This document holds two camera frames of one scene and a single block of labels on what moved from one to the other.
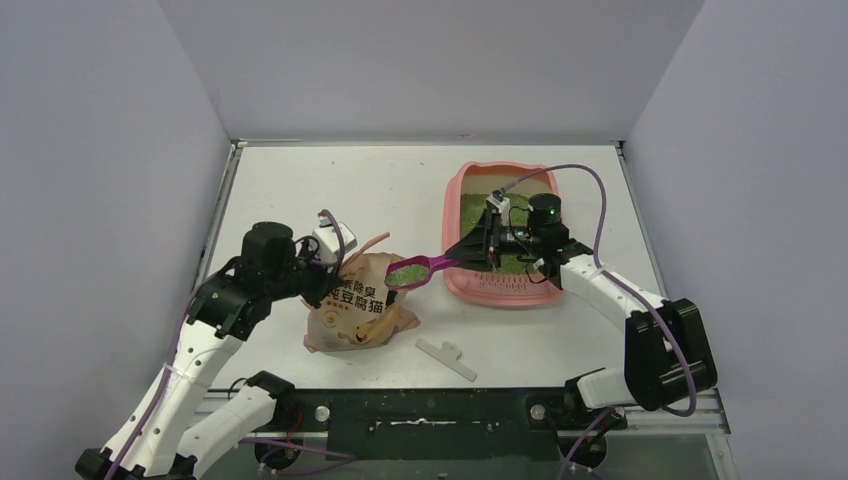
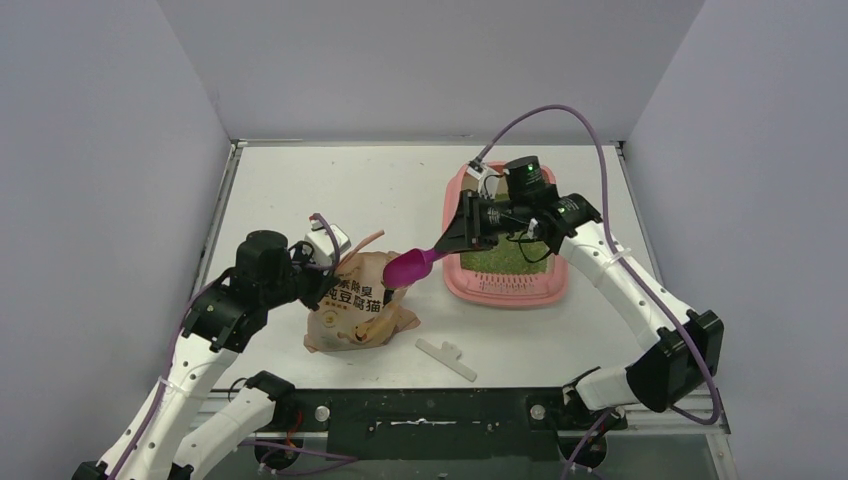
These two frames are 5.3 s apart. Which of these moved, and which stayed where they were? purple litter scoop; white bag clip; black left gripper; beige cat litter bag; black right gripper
Moved: purple litter scoop; black right gripper
Stayed: black left gripper; white bag clip; beige cat litter bag
